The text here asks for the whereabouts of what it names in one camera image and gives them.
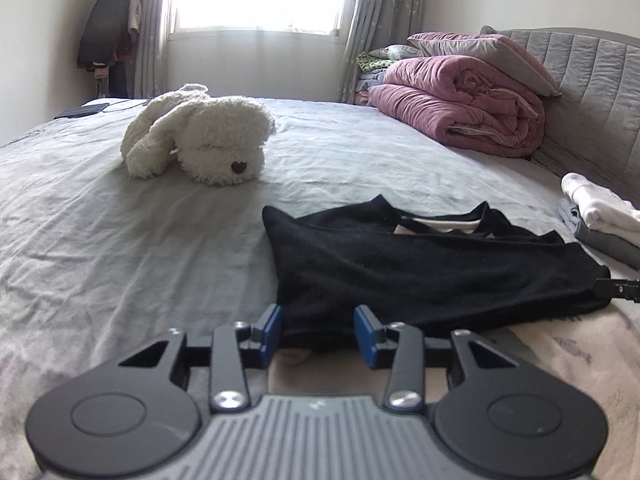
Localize grey patterned curtain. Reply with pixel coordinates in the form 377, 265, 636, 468
132, 0, 173, 100
337, 0, 426, 103

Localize white plush dog toy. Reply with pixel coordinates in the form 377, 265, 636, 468
120, 83, 277, 187

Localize grey quilted headboard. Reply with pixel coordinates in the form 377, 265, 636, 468
480, 27, 640, 211

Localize grey bed sheet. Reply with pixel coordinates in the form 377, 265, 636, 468
0, 96, 640, 476

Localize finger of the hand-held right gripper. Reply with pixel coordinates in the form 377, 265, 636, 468
591, 277, 640, 304

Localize pink folded quilt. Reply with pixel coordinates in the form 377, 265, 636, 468
367, 56, 546, 158

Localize dark flat device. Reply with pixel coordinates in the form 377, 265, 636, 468
54, 102, 110, 121

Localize grey folded garment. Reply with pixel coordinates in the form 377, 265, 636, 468
559, 199, 640, 266

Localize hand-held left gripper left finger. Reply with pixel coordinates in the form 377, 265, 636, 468
119, 304, 284, 413

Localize stack of floral bedding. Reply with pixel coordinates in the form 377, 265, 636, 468
355, 44, 423, 106

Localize beige and black raglan sweatshirt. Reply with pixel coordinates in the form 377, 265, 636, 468
262, 194, 640, 466

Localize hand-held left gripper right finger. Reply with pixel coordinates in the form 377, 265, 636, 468
353, 304, 524, 413

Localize dark hanging clothes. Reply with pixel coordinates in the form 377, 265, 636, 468
76, 0, 143, 73

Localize pink and grey pillow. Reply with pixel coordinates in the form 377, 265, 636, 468
407, 31, 562, 98

